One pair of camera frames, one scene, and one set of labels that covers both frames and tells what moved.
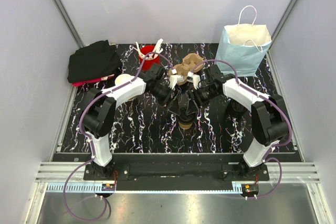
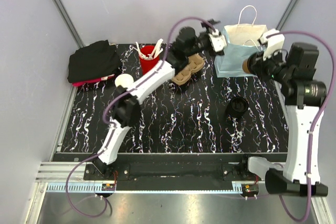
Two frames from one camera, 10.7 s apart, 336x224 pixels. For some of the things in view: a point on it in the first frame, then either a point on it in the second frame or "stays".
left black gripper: (172, 105) → (208, 25)
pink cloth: (87, 81) stays
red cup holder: (148, 64) stays
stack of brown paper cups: (122, 78) stays
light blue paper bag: (243, 44) stays
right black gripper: (193, 94) → (259, 65)
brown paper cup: (185, 126) → (244, 66)
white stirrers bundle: (157, 50) stays
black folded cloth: (96, 61) stays
